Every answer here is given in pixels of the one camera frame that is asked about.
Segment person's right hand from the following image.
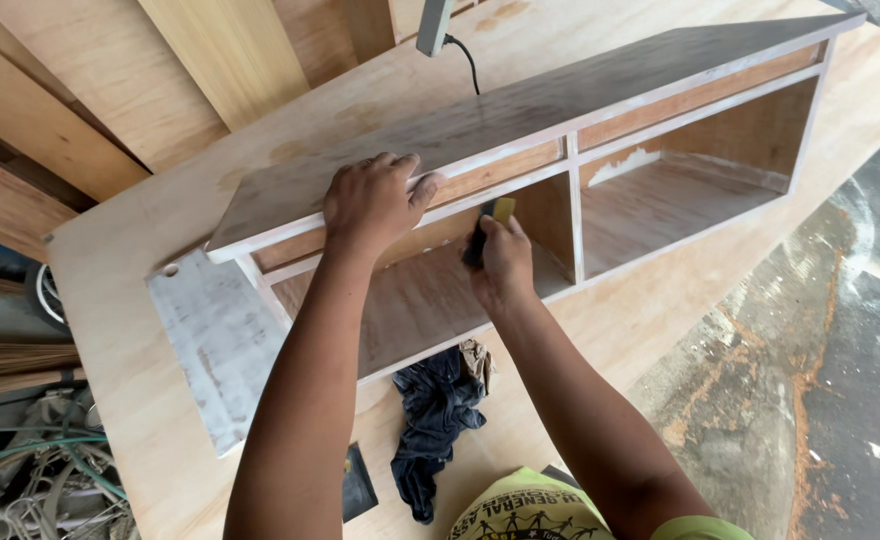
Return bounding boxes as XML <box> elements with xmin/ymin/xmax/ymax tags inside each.
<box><xmin>462</xmin><ymin>213</ymin><xmax>537</xmax><ymax>313</ymax></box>

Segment person's left hand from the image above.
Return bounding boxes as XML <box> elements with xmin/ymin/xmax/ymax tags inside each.
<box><xmin>323</xmin><ymin>152</ymin><xmax>448</xmax><ymax>253</ymax></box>

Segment yellow and black sanding block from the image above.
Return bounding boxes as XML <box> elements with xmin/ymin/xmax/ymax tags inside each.
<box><xmin>461</xmin><ymin>196</ymin><xmax>518</xmax><ymax>270</ymax></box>

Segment unfinished wooden shelf cabinet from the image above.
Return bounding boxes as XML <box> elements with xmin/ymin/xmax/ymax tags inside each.
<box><xmin>145</xmin><ymin>11</ymin><xmax>868</xmax><ymax>459</ymax></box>

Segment crumpled brown sandpaper piece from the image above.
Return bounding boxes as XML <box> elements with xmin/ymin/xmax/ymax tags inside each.
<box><xmin>458</xmin><ymin>338</ymin><xmax>498</xmax><ymax>396</ymax></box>

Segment dark blue crumpled cloth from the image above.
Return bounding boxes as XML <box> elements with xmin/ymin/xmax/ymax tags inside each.
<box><xmin>390</xmin><ymin>345</ymin><xmax>488</xmax><ymax>526</ymax></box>

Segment grey power strip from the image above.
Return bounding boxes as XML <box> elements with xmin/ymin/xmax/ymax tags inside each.
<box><xmin>415</xmin><ymin>0</ymin><xmax>456</xmax><ymax>59</ymax></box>

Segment small dark sandpaper piece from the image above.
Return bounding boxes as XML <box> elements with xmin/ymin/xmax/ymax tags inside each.
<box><xmin>540</xmin><ymin>464</ymin><xmax>582</xmax><ymax>490</ymax></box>

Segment person's yellow-green printed shirt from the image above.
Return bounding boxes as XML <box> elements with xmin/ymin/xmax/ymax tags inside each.
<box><xmin>446</xmin><ymin>465</ymin><xmax>757</xmax><ymax>540</ymax></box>

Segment black sandpaper sheet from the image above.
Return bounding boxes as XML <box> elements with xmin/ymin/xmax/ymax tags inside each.
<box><xmin>341</xmin><ymin>441</ymin><xmax>380</xmax><ymax>525</ymax></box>

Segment stack of leaning plywood boards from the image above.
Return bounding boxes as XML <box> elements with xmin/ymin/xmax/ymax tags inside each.
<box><xmin>0</xmin><ymin>0</ymin><xmax>489</xmax><ymax>265</ymax></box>

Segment white round fan guard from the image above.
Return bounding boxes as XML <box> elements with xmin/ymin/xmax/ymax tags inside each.
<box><xmin>34</xmin><ymin>261</ymin><xmax>71</xmax><ymax>329</ymax></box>

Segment black power cable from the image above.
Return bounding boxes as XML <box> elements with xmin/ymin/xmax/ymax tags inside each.
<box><xmin>443</xmin><ymin>33</ymin><xmax>483</xmax><ymax>97</ymax></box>

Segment straw broom with wooden handle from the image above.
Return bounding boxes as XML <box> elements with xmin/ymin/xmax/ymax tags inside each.
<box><xmin>0</xmin><ymin>341</ymin><xmax>89</xmax><ymax>400</ymax></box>

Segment heap of hoses and cables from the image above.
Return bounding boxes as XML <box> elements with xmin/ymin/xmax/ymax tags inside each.
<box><xmin>0</xmin><ymin>386</ymin><xmax>142</xmax><ymax>540</ymax></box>

